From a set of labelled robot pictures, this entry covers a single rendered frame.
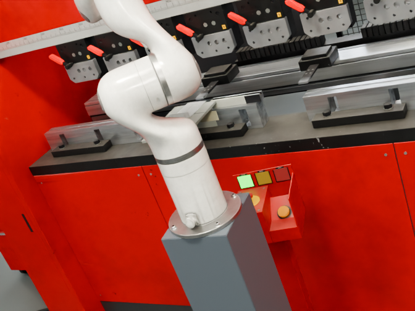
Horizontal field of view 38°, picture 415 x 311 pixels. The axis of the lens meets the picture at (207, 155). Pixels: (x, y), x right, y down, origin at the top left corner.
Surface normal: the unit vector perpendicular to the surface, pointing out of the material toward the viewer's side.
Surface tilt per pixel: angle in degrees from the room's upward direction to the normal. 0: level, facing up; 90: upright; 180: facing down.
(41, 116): 90
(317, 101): 90
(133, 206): 90
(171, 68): 69
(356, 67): 90
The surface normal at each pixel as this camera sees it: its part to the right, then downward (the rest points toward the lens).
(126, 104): 0.20, 0.34
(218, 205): 0.68, 0.08
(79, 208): -0.40, 0.51
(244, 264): 0.88, -0.11
